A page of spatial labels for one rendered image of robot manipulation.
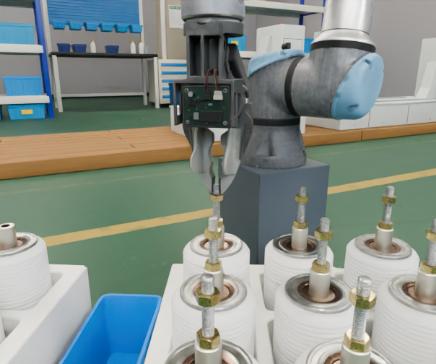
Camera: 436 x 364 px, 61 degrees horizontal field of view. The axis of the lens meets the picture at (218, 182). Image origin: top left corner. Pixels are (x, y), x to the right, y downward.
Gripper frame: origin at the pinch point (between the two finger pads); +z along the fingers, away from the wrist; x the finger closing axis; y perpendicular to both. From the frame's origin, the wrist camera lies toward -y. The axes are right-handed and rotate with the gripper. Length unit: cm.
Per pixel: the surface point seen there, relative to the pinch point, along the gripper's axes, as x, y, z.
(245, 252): 4.2, 1.5, 9.5
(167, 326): -4.1, 10.7, 16.3
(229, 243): 1.8, 0.0, 9.1
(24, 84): -295, -312, -2
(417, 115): 101, -301, 20
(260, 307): 7.0, 3.8, 16.3
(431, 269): 25.4, 8.3, 5.6
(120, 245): -40, -43, 34
